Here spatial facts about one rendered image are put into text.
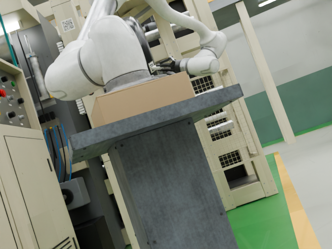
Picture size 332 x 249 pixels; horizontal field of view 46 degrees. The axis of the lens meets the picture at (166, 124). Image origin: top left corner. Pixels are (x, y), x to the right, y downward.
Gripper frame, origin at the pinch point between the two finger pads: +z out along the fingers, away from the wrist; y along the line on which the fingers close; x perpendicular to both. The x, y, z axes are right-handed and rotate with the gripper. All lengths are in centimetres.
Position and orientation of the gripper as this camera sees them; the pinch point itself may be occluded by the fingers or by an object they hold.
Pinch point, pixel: (157, 67)
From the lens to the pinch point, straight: 225.2
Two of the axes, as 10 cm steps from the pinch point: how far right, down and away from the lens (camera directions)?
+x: 6.1, -5.2, 6.0
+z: -7.3, -0.8, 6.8
